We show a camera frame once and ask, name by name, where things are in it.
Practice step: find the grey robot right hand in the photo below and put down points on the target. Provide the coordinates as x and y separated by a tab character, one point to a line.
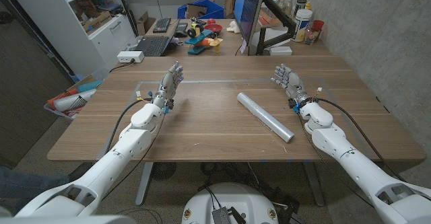
292	82

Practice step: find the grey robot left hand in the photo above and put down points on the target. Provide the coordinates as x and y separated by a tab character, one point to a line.
167	86

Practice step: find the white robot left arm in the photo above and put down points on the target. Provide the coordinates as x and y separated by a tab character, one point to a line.
134	140

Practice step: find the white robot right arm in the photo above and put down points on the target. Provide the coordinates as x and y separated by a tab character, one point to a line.
336	140

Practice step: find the clear plastic wrap roll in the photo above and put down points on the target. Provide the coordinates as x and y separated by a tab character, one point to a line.
264	116

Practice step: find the white bubble wrap roll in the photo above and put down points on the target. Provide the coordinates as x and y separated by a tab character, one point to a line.
72	101

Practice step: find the small white box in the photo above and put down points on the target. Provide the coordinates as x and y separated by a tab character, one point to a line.
280	50

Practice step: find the black laptop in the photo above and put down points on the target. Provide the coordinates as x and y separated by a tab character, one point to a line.
153	45

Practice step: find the white power strip box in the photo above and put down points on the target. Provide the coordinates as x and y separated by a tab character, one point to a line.
129	56

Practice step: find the clear glass jar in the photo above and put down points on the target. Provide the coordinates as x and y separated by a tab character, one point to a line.
310	36

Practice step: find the black computer mouse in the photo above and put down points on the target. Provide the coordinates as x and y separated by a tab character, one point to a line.
180	34

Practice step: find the white wipes canister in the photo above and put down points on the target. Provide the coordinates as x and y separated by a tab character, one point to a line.
301	25

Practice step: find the colourful toy airplane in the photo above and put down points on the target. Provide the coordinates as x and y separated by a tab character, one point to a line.
202	39

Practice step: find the black keyboard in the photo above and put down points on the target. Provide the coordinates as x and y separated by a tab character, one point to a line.
162	25

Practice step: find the red cup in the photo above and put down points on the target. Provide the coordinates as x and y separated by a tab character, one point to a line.
318	25

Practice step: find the open cardboard box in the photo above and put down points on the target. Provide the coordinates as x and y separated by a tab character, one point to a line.
144	24

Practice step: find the red bowl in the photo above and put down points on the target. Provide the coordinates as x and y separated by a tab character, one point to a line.
213	28

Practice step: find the dark lidded jar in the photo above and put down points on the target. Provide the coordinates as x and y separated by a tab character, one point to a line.
300	5

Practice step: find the white shelf cabinet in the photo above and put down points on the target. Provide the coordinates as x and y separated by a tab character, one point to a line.
101	45

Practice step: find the teal roll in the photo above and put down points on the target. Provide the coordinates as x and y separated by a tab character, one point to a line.
89	86

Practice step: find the white plush toy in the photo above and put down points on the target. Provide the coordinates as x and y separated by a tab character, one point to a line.
233	27

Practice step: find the black round floor fan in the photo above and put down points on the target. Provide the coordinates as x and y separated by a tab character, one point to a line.
163	171

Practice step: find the blue plastic bin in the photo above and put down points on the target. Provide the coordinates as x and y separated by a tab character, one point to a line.
210	8

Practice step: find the flat computer monitor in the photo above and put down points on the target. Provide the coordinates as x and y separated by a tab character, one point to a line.
247	5

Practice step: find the cardboard box with print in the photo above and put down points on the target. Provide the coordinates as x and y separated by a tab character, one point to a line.
97	21

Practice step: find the grey table leg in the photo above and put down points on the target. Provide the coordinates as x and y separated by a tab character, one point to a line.
314	183
143	183

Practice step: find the orange roll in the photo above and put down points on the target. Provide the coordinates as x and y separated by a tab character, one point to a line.
62	97

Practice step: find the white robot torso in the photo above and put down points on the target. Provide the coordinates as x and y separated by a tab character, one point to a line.
232	197

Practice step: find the grey finned module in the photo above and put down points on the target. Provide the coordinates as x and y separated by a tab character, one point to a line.
221	216

